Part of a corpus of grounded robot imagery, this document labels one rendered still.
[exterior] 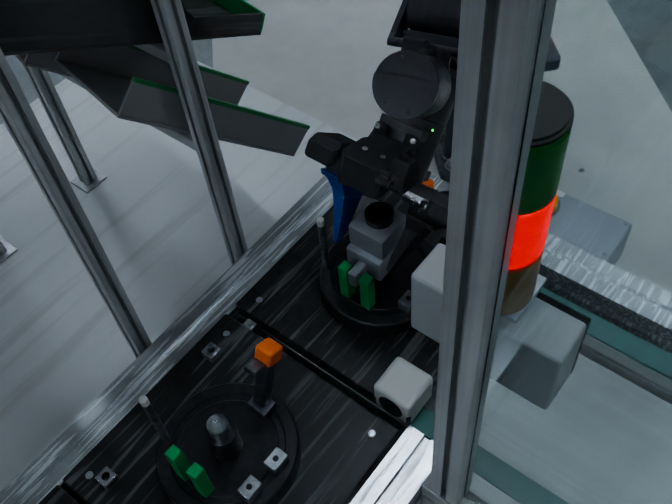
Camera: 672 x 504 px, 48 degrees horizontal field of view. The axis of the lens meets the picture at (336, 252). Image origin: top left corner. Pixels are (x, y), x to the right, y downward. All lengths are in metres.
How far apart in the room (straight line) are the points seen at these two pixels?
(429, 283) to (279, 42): 0.90
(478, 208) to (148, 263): 0.74
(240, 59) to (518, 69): 1.06
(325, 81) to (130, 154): 0.34
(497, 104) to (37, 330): 0.83
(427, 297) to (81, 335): 0.60
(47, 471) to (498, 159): 0.62
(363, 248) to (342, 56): 0.61
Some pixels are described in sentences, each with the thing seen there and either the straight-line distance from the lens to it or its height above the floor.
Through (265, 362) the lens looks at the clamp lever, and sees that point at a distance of 0.72.
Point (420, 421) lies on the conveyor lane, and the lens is 0.81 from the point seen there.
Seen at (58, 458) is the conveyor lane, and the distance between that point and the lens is 0.86.
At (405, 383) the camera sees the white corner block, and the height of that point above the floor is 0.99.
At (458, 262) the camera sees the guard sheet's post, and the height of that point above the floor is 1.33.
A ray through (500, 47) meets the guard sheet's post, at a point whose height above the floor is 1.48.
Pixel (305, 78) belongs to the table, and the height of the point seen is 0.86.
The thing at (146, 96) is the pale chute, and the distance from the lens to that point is 0.80.
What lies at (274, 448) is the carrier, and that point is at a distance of 0.76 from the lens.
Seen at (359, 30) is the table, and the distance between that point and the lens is 1.40.
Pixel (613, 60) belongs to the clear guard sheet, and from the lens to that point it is 0.32.
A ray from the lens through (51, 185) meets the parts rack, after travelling 0.71.
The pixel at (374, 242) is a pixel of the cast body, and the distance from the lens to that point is 0.77.
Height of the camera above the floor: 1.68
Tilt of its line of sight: 52 degrees down
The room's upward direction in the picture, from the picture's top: 7 degrees counter-clockwise
